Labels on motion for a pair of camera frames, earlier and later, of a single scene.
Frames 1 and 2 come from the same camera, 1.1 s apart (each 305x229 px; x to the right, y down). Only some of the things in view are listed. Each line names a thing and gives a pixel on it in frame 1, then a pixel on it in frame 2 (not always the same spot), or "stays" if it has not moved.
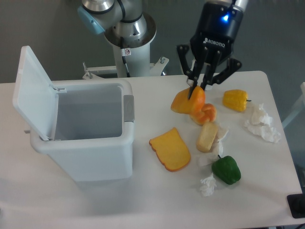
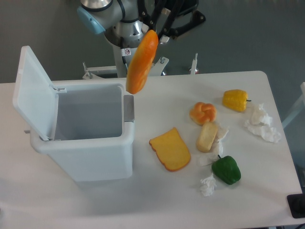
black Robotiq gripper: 220,25 → 177,25
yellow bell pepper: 235,99 stays
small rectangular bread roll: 207,136 stays
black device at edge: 296,204 stays
